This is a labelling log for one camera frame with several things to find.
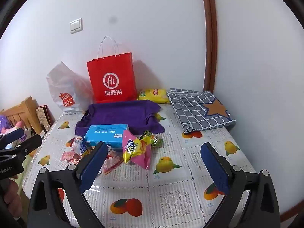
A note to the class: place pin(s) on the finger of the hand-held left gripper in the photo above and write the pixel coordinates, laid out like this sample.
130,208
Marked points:
28,143
13,135

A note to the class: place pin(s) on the red gold snack packet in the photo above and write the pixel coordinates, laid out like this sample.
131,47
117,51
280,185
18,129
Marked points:
71,156

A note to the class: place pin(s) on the wooden headboard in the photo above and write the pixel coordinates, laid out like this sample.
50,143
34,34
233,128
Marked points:
21,111

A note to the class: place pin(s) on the pink bear snack packet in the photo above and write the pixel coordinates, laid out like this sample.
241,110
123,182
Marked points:
111,163

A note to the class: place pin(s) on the blue tissue pack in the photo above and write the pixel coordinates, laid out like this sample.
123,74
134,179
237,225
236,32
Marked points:
106,134

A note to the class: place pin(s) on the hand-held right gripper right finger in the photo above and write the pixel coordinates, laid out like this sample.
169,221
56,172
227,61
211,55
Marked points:
213,166

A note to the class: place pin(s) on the person's left hand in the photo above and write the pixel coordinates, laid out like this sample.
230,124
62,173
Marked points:
11,194

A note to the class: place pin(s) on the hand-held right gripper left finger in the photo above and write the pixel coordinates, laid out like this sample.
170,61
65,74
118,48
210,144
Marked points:
92,168

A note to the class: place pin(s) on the framed picture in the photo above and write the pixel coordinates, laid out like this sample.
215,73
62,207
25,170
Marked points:
44,117

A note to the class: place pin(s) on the green snack packet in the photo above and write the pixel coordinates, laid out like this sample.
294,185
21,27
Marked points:
154,140

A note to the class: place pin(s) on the pink yellow snack packet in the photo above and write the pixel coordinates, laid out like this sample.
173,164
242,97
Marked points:
135,152

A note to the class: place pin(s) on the red cartoon snack packet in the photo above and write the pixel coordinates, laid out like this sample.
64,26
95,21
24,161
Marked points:
114,152

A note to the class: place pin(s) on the red paper bag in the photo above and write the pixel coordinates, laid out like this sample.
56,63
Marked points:
111,71

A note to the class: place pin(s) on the brown door frame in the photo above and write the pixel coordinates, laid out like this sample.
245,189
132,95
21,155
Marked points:
210,40

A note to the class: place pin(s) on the purple pink plush toy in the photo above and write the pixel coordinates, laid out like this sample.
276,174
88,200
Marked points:
7,125

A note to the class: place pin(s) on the white plastic shopping bag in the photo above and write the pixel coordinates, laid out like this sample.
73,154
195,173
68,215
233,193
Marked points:
64,85

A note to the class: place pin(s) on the purple towel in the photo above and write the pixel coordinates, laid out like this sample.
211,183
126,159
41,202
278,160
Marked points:
118,114

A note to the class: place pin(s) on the yellow chips bag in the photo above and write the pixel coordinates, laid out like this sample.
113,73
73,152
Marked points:
154,96

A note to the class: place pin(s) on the white snack packet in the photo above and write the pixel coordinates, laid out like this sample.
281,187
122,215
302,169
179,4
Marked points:
76,143

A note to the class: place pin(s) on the white light switch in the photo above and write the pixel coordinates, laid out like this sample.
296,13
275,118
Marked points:
76,26

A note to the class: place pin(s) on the grey plaid folded cloth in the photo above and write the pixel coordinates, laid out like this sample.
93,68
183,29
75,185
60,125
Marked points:
197,111

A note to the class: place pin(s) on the blue snack packet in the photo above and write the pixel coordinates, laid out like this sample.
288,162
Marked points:
83,144

